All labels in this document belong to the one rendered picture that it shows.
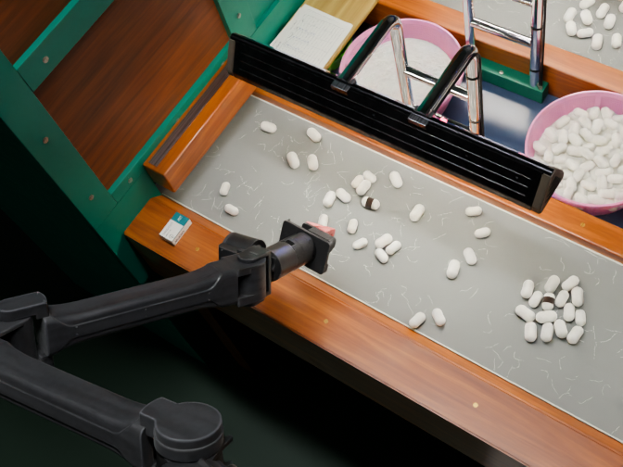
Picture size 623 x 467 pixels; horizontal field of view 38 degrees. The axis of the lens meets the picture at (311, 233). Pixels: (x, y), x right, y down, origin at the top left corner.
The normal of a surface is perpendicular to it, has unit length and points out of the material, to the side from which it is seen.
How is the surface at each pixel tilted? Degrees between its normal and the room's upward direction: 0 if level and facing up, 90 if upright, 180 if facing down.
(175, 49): 90
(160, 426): 40
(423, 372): 0
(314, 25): 0
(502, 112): 0
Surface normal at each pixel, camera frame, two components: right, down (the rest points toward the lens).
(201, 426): 0.02, -0.92
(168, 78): 0.81, 0.42
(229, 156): -0.18, -0.47
